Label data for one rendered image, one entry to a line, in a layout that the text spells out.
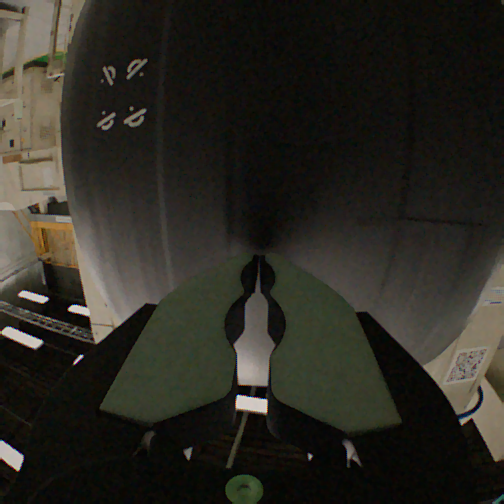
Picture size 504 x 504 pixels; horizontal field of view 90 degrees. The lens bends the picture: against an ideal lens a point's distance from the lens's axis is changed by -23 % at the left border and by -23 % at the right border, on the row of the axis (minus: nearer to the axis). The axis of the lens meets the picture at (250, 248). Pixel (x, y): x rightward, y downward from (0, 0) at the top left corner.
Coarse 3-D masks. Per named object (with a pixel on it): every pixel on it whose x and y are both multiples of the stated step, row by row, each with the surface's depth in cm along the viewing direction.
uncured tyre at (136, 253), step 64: (128, 0) 11; (192, 0) 11; (256, 0) 10; (320, 0) 10; (384, 0) 10; (448, 0) 10; (192, 64) 11; (256, 64) 11; (320, 64) 11; (384, 64) 11; (448, 64) 11; (64, 128) 15; (192, 128) 12; (256, 128) 12; (320, 128) 12; (384, 128) 12; (448, 128) 11; (128, 192) 13; (192, 192) 13; (256, 192) 13; (320, 192) 13; (384, 192) 13; (448, 192) 12; (128, 256) 15; (192, 256) 14; (320, 256) 14; (384, 256) 14; (448, 256) 14; (256, 320) 17; (384, 320) 16; (448, 320) 16; (256, 384) 26
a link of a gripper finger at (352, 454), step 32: (384, 352) 7; (416, 384) 6; (416, 416) 5; (448, 416) 5; (352, 448) 5; (384, 448) 5; (416, 448) 5; (448, 448) 5; (416, 480) 4; (448, 480) 4
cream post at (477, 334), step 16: (480, 320) 39; (496, 320) 39; (464, 336) 40; (480, 336) 40; (496, 336) 40; (448, 352) 41; (432, 368) 44; (448, 368) 42; (480, 368) 42; (448, 384) 44; (464, 384) 44; (464, 400) 45
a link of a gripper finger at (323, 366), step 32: (288, 288) 10; (320, 288) 10; (288, 320) 8; (320, 320) 8; (352, 320) 8; (288, 352) 7; (320, 352) 7; (352, 352) 7; (288, 384) 7; (320, 384) 6; (352, 384) 6; (384, 384) 6; (288, 416) 6; (320, 416) 6; (352, 416) 6; (384, 416) 6
